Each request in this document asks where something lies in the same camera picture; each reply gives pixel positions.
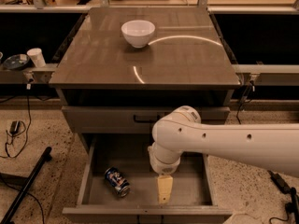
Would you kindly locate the white paper cup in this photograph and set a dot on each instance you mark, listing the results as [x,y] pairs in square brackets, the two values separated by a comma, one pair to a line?
[37,57]

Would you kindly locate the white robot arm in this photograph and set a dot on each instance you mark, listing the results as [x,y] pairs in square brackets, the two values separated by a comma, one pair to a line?
[274,147]

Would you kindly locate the dark blue plate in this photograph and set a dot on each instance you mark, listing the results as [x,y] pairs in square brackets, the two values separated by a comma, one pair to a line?
[16,62]

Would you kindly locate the black power adapter left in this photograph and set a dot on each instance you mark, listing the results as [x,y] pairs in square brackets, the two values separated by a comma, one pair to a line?
[14,127]

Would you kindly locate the black drawer handle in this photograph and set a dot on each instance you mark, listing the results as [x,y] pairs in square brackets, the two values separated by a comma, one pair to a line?
[146,119]

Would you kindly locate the white ceramic bowl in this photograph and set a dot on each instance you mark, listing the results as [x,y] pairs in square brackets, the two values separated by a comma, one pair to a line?
[138,33]

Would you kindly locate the closed grey top drawer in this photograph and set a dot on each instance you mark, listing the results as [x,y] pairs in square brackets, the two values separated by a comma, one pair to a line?
[95,119]

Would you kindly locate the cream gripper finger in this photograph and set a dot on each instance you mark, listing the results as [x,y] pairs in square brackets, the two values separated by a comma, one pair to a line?
[164,187]

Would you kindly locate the black pole on floor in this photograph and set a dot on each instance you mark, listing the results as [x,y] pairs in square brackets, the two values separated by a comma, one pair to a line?
[25,186]

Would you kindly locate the open grey middle drawer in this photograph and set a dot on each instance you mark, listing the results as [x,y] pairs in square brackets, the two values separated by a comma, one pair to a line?
[192,199]

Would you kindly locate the black power adapter right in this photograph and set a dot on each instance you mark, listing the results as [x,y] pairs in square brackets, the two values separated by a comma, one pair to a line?
[280,182]

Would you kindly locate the grey drawer cabinet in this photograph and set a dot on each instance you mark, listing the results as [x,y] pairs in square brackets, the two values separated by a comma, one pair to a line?
[184,63]

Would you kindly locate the blue pepsi can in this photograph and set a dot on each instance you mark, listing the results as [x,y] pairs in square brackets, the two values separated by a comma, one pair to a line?
[117,181]

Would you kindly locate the black power adapter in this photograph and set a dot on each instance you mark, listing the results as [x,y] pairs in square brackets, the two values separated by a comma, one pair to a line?
[14,127]
[280,182]

